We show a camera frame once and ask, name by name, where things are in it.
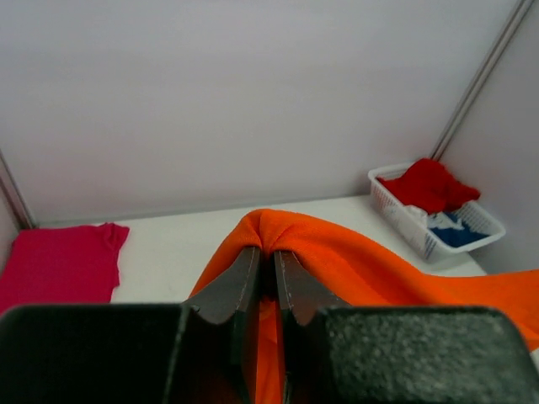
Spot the white plastic basket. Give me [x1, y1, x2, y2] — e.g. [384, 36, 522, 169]
[368, 162, 506, 263]

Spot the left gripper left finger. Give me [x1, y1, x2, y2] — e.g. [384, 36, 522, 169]
[1, 247, 261, 403]

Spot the folded pink t shirt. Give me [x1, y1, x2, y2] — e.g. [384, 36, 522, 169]
[1, 223, 130, 313]

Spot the red t shirt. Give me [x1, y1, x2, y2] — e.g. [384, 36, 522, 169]
[376, 158, 481, 215]

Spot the blue white t shirt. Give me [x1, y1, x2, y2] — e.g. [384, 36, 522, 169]
[405, 205, 487, 247]

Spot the orange t shirt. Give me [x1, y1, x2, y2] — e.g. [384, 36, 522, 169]
[192, 210, 538, 403]

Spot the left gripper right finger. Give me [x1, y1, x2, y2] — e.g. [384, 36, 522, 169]
[274, 252, 535, 403]

